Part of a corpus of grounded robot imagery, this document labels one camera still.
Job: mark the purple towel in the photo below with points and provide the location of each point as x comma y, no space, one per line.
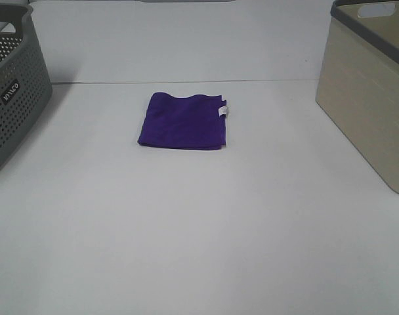
184,123

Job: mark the beige plastic storage bin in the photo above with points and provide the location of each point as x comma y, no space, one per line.
358,86

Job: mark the white towel care label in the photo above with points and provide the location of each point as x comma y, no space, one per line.
223,110

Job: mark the grey perforated plastic basket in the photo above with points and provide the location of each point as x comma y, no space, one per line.
25,86

